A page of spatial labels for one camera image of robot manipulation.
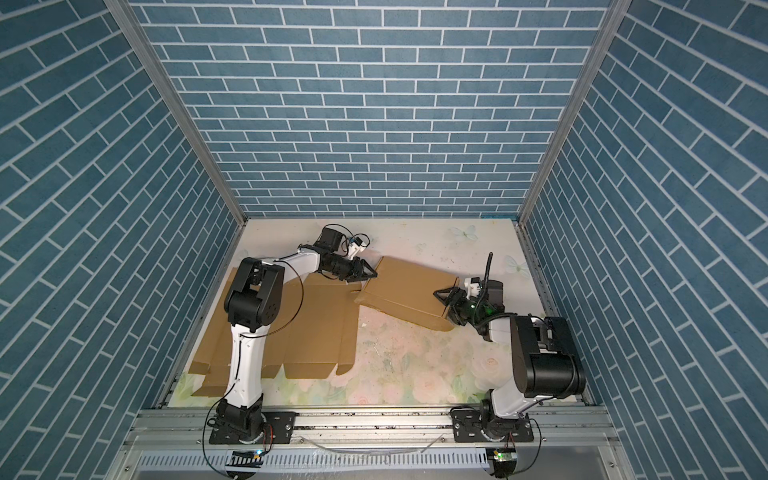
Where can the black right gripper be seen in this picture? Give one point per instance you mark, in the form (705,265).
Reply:
(455,312)

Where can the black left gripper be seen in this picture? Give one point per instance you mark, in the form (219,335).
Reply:
(356,274)

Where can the brown cardboard box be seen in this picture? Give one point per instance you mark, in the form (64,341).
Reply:
(405,290)

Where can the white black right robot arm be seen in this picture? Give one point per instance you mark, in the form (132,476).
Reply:
(544,360)

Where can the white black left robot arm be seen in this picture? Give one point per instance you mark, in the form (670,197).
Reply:
(253,303)

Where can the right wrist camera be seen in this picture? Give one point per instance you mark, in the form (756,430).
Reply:
(473,287)

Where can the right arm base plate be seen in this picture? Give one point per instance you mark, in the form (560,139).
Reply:
(473,426)

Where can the white slotted cable duct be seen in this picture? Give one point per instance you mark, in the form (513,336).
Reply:
(314,460)

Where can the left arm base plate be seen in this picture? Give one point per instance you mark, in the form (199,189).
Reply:
(277,428)

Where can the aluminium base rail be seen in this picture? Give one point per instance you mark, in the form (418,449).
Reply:
(405,428)

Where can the aluminium corner post right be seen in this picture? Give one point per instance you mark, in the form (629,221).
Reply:
(594,59)

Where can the aluminium corner post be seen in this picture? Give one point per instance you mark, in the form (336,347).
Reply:
(129,25)
(594,59)

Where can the aluminium corner post left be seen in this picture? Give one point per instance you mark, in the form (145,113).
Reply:
(129,25)

